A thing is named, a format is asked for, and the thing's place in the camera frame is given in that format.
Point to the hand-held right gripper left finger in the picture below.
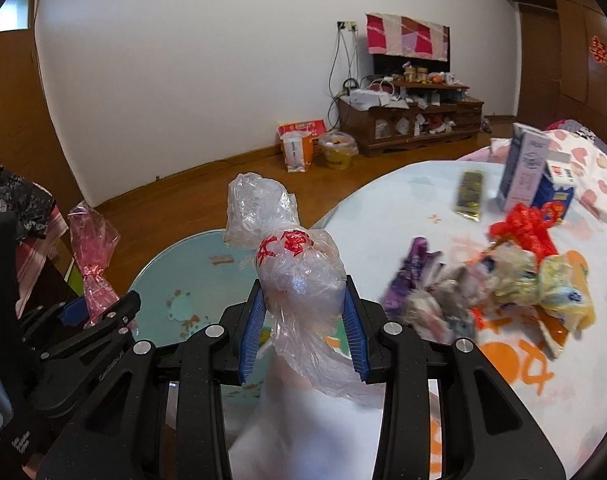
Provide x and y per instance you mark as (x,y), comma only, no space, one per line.
(251,340)

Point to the orange paper wrapper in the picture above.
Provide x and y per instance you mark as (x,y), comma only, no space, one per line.
(553,335)

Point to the pink cellophane wrap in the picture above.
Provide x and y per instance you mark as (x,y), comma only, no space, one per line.
(90,245)

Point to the red white packet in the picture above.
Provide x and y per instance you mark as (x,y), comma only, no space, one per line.
(303,126)

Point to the pink heart quilt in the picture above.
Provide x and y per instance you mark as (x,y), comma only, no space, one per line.
(598,175)

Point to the pink striped cloth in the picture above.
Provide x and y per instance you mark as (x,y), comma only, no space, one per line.
(35,260)

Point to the clutter of small items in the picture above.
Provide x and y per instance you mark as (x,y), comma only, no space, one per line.
(428,80)

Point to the yellow bucket in plastic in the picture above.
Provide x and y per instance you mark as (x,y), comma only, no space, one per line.
(338,152)

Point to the red mesh bag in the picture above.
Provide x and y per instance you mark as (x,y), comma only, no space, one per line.
(526,232)

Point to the wooden wardrobe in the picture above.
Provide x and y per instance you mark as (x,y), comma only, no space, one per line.
(578,20)

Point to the orange paper bag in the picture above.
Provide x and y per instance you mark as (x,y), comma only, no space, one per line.
(297,152)

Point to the wooden door with window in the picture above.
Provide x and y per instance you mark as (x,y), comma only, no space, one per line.
(13,90)

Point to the yellow plastic bag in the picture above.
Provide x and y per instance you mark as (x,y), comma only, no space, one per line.
(563,285)

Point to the light blue round stool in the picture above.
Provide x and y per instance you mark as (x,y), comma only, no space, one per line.
(183,270)

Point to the clear plastic bag red print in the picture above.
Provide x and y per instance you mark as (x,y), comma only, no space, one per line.
(303,270)

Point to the red paper decoration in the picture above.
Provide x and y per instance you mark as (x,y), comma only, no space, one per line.
(599,50)

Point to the tall white purple carton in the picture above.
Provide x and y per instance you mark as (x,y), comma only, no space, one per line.
(526,165)

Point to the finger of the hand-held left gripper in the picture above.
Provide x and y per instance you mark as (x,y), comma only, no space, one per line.
(73,311)
(115,312)

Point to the wall socket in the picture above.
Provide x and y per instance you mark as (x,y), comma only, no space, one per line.
(347,25)

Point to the black plastic bag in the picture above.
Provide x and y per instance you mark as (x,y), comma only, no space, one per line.
(13,200)

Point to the pink patchwork cloth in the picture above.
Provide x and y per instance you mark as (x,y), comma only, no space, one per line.
(408,35)

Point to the crumpled white plastic bag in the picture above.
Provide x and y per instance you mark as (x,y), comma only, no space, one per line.
(508,270)

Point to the purple wrapper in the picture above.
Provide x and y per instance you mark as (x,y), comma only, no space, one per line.
(413,275)

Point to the crumpled grey wrapper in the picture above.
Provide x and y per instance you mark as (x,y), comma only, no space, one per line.
(448,300)

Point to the wooden tv stand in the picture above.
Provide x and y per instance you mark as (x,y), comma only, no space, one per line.
(363,125)

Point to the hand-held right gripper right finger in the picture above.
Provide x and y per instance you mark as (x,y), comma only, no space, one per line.
(357,340)

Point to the blue box white top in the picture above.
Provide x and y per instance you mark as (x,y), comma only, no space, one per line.
(551,197)

